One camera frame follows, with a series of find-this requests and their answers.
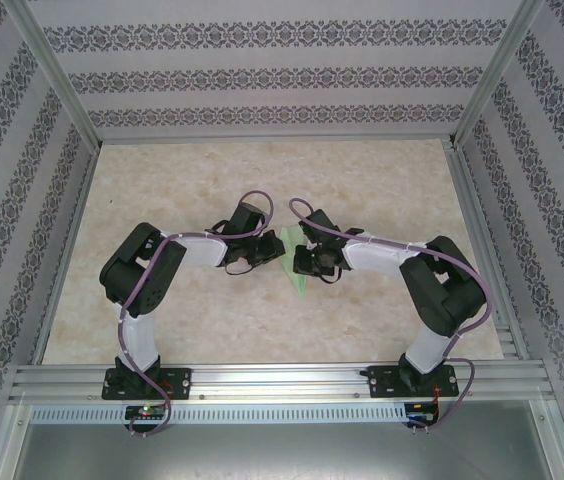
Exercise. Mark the aluminium side rail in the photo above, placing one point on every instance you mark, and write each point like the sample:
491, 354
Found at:
468, 200
79, 200

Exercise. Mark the thin aluminium wall rail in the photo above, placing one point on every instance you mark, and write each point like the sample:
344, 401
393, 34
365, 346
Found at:
272, 137

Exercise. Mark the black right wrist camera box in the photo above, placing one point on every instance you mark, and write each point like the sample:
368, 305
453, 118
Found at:
319, 222

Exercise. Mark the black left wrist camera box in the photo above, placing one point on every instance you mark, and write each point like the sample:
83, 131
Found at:
244, 217

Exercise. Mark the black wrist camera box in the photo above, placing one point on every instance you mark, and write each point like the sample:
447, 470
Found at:
244, 217
319, 222

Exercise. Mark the aluminium mounting rail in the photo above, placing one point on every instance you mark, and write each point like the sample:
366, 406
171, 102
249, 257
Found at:
282, 382

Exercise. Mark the light green paper sheet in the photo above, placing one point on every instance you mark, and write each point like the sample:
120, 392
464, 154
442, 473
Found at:
293, 236

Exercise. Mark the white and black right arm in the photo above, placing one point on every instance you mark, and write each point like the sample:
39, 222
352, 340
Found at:
372, 257

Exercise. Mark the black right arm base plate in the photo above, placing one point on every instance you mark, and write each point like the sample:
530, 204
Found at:
384, 382

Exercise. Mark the left controller board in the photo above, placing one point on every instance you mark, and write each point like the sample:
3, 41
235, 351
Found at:
144, 412

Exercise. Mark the controller board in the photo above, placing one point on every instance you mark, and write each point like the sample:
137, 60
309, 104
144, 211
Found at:
144, 412
419, 410

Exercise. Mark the aluminium frame post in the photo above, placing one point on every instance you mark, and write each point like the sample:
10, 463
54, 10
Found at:
57, 75
497, 75

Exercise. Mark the right controller board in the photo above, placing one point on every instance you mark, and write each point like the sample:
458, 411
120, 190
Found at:
419, 410

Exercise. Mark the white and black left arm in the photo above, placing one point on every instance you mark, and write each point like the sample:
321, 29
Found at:
197, 252

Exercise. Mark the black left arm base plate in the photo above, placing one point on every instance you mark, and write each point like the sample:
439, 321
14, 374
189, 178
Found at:
177, 385

